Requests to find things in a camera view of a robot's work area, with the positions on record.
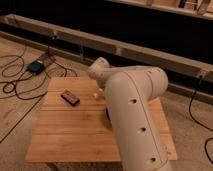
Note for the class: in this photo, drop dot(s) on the brown rectangular box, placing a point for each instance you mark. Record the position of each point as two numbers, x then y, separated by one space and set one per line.
70 98

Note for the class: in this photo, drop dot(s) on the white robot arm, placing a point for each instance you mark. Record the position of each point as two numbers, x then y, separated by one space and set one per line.
127 92

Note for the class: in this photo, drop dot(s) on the blue power adapter box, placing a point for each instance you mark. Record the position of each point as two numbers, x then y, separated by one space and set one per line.
35 67

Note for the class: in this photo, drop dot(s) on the wooden table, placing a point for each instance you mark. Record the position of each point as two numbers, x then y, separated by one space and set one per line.
76 134

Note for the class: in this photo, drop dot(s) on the black round bowl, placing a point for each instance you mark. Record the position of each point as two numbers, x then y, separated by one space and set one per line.
107 115

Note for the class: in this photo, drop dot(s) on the wooden frame beam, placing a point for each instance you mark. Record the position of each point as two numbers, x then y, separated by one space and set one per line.
165 60

